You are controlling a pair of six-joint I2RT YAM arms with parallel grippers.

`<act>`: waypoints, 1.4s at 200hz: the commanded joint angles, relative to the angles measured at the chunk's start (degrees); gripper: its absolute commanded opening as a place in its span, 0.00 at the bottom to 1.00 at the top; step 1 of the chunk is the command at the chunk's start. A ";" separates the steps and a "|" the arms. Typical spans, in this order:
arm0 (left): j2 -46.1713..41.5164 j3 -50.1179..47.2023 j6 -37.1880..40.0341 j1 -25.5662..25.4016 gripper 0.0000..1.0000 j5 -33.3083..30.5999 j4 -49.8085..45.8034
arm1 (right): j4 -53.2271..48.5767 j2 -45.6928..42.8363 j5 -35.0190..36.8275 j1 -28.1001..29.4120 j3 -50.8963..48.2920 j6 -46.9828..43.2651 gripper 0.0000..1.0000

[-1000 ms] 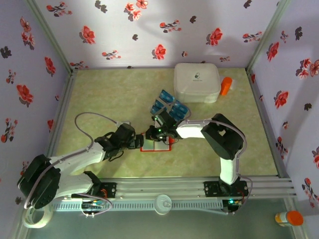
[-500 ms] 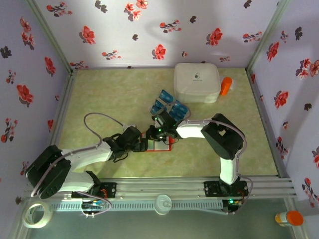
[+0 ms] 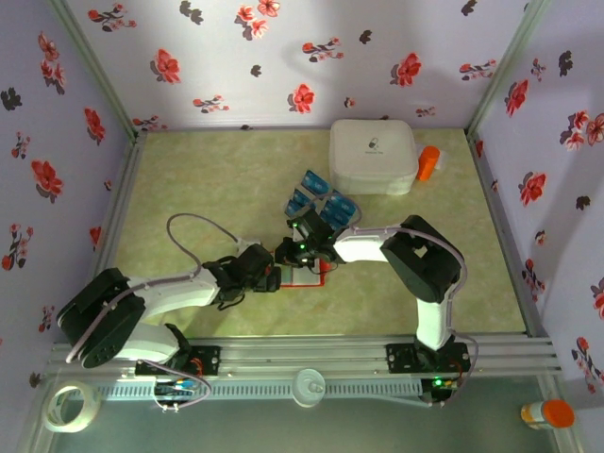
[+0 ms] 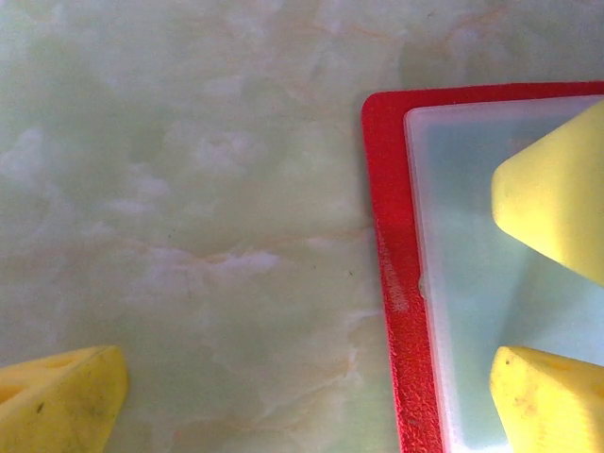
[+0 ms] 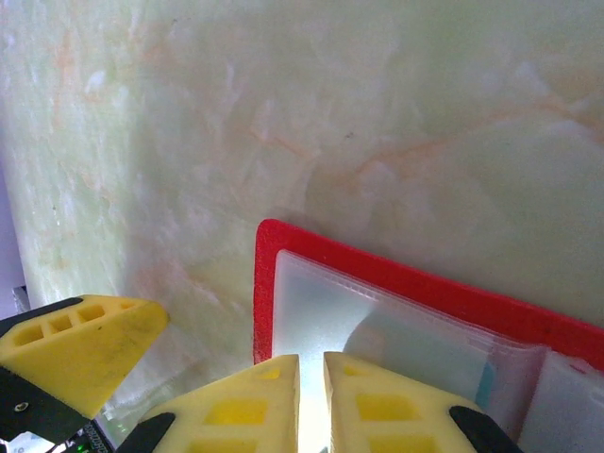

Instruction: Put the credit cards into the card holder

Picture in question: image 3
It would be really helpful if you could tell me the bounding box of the aluminium side rail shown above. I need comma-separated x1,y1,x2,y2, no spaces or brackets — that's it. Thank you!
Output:
89,132,148,279
465,131,551,337

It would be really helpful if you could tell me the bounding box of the bottle with orange lid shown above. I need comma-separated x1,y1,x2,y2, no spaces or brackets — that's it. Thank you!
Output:
520,398,576,431

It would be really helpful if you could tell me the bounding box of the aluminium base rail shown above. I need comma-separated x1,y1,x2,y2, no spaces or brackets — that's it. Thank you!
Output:
46,332,562,378

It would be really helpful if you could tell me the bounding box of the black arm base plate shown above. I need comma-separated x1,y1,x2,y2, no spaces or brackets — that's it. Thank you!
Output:
385,343,472,375
134,345,223,378

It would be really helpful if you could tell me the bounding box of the lavender left arm cable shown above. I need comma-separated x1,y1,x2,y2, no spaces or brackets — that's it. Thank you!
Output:
65,212,242,364

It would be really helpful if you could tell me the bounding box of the white zip case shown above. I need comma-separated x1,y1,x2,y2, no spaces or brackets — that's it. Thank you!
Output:
328,118,420,195

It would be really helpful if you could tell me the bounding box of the slotted grey cable duct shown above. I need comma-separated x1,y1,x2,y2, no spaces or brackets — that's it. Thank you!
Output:
101,379,424,402

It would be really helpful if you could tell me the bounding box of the orange pill bottle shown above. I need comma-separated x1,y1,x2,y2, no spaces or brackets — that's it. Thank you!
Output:
415,145,442,182

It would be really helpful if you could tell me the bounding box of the green controller board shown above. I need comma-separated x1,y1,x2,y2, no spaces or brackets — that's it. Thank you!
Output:
421,375,460,408
154,376,198,398

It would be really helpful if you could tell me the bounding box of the white round lid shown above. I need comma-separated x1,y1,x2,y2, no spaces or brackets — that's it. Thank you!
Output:
291,368,327,408

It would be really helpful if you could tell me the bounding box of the teal plastic card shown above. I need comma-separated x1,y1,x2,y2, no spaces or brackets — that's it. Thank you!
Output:
323,193,359,227

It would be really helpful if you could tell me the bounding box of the aluminium frame post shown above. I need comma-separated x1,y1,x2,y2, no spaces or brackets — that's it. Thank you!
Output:
46,0,148,143
464,0,553,138

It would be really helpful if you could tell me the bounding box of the lavender base cable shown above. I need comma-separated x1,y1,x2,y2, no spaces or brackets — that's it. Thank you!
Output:
141,359,213,412
422,337,481,410

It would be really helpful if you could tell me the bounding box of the clear acrylic card stand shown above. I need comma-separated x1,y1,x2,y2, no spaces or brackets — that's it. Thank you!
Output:
284,168,360,227

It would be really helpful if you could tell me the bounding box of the clear tape roll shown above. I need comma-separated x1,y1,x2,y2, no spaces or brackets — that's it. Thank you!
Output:
41,380,103,434

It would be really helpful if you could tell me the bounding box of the red card holder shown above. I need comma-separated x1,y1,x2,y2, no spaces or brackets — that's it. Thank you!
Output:
263,248,332,290

